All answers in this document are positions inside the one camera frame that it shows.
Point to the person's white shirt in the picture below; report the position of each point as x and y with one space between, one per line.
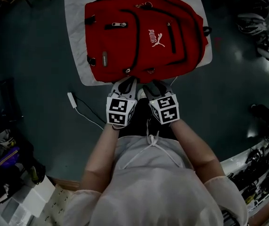
153 192

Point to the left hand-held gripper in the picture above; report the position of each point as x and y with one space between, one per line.
120 109

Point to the person's right forearm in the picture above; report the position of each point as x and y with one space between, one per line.
195 149

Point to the person's white shoe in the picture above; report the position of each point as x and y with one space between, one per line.
141 94

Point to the purple pouch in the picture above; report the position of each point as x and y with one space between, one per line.
8 156

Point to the white cardboard box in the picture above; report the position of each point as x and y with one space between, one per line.
34 196

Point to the pile of black parts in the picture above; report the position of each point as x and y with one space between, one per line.
259 173

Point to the white dotted sheet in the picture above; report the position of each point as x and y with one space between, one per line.
56 206

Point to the person's black trousers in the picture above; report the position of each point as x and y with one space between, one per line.
143 116

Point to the red backpack bag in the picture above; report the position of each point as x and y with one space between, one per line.
115 48

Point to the pile of grey bags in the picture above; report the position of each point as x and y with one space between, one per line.
259 29

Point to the wooden board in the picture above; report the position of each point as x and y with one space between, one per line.
66 184

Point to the white table cloth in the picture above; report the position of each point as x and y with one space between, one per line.
76 46

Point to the person's left forearm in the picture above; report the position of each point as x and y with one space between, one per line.
101 154

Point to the white power adapter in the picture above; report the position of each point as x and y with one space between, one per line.
71 99

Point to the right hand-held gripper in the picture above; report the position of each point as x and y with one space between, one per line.
166 109

